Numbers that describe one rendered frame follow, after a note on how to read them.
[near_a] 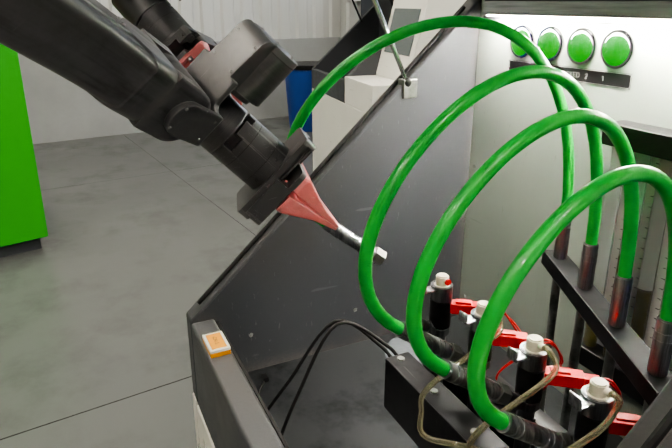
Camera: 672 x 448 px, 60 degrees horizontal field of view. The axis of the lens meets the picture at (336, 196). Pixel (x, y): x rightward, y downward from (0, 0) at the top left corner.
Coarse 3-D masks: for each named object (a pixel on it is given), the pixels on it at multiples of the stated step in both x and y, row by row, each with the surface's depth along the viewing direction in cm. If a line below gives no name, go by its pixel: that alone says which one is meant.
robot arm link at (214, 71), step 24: (240, 24) 54; (216, 48) 54; (240, 48) 53; (264, 48) 53; (192, 72) 55; (216, 72) 54; (240, 72) 53; (264, 72) 55; (288, 72) 56; (216, 96) 53; (264, 96) 57; (168, 120) 49; (192, 120) 50; (216, 120) 53
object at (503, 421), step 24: (624, 168) 45; (648, 168) 46; (576, 192) 44; (600, 192) 44; (552, 216) 44; (576, 216) 44; (528, 240) 44; (552, 240) 43; (528, 264) 43; (504, 288) 43; (504, 312) 44; (480, 336) 44; (480, 360) 44; (648, 360) 56; (480, 384) 45; (480, 408) 46; (504, 432) 48; (528, 432) 49; (552, 432) 51
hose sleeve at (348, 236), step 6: (324, 228) 77; (330, 228) 77; (342, 228) 78; (336, 234) 78; (342, 234) 78; (348, 234) 78; (354, 234) 78; (342, 240) 78; (348, 240) 78; (354, 240) 78; (360, 240) 78; (354, 246) 78
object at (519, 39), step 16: (448, 16) 70; (464, 16) 70; (400, 32) 70; (416, 32) 70; (496, 32) 71; (512, 32) 71; (368, 48) 70; (528, 48) 72; (352, 64) 71; (544, 64) 72; (336, 80) 72; (320, 96) 72; (560, 96) 74; (304, 112) 72; (560, 128) 76; (320, 224) 77
